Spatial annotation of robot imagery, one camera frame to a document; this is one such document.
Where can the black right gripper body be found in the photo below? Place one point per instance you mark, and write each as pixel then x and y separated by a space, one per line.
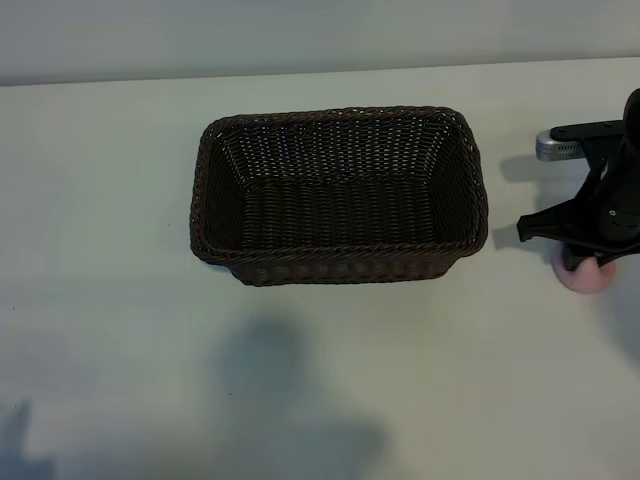
pixel 620 210

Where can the dark brown wicker basket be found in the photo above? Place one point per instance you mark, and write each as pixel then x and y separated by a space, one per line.
pixel 340 220

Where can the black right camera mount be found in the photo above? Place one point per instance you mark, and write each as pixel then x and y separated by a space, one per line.
pixel 590 131

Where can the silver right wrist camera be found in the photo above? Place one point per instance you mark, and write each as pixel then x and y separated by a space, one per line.
pixel 555 147

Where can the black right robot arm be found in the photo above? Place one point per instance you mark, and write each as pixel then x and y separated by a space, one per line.
pixel 632 110

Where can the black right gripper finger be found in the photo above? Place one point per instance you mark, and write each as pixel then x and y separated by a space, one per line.
pixel 572 260

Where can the pink toy peach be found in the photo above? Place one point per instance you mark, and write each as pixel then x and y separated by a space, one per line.
pixel 585 281

